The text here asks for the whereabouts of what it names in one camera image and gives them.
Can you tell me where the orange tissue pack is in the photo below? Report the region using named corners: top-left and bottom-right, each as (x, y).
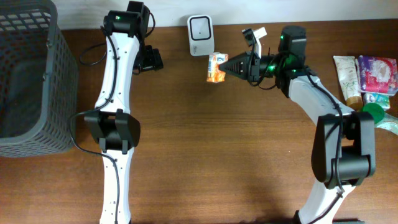
top-left (206, 52), bottom-right (229, 83)

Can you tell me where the white cream tube gold cap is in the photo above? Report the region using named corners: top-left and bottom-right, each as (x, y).
top-left (333, 55), bottom-right (363, 111)

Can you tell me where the red purple pad package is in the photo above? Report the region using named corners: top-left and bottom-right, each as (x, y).
top-left (356, 55), bottom-right (397, 96)

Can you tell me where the green lid glass jar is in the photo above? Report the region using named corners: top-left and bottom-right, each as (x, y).
top-left (361, 103), bottom-right (385, 124)

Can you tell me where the teal tissue pack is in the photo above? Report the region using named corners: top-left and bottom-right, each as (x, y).
top-left (363, 93), bottom-right (391, 111)

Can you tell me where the mint green wipes packet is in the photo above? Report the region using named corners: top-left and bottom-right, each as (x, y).
top-left (375, 113), bottom-right (398, 135)

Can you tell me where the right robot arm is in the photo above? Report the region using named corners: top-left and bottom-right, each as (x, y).
top-left (220, 26), bottom-right (376, 223)

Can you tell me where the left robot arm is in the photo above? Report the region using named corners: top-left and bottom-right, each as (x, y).
top-left (84, 1), bottom-right (164, 223)

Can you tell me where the white barcode scanner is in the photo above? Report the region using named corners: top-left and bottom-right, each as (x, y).
top-left (187, 15), bottom-right (215, 57)

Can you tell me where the grey plastic mesh basket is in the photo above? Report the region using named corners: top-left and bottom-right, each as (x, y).
top-left (1, 0), bottom-right (79, 157)

